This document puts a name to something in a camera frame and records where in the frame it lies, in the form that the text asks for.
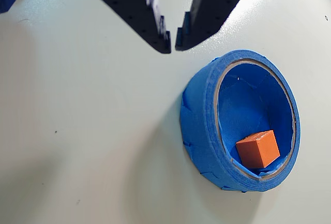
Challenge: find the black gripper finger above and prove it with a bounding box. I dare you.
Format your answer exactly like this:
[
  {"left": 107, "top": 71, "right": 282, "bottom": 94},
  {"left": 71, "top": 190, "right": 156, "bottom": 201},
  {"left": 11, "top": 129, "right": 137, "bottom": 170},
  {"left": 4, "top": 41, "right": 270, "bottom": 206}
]
[
  {"left": 71, "top": 0, "right": 172, "bottom": 54},
  {"left": 175, "top": 0, "right": 283, "bottom": 52}
]

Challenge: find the small orange-red cube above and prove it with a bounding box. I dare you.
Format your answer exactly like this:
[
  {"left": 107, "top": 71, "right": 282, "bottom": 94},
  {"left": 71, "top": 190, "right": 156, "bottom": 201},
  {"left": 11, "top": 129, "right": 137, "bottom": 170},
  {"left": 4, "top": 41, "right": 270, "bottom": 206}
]
[{"left": 235, "top": 130, "right": 281, "bottom": 168}]

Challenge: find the blue tape roll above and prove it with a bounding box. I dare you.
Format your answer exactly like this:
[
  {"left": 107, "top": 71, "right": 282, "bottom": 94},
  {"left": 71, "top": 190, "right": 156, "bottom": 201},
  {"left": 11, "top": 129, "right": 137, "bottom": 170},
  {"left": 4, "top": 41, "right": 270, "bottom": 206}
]
[{"left": 179, "top": 49, "right": 302, "bottom": 193}]

